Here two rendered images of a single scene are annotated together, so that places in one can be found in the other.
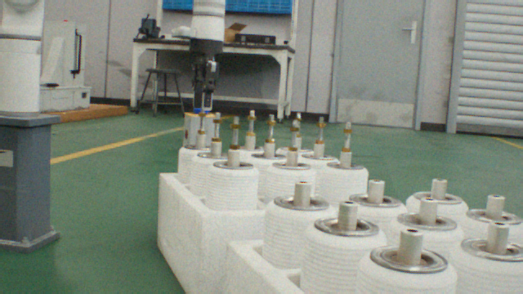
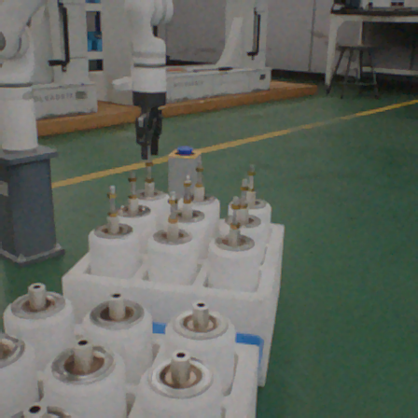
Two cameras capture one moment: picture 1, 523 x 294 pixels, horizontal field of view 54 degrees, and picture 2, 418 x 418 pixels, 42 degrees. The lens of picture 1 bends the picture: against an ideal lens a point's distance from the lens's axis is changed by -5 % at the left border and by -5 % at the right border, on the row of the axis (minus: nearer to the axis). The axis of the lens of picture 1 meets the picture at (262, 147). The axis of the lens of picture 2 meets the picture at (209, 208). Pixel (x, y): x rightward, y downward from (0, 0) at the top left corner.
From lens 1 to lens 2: 0.72 m
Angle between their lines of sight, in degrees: 34
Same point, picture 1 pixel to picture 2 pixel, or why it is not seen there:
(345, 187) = (218, 268)
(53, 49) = (233, 30)
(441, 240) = (57, 393)
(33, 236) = (30, 253)
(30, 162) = (21, 193)
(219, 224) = (77, 287)
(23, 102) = (14, 142)
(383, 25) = not seen: outside the picture
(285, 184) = (152, 257)
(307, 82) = not seen: outside the picture
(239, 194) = (104, 261)
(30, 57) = (17, 103)
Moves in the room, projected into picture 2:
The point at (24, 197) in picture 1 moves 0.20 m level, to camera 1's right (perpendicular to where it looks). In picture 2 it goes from (18, 221) to (72, 238)
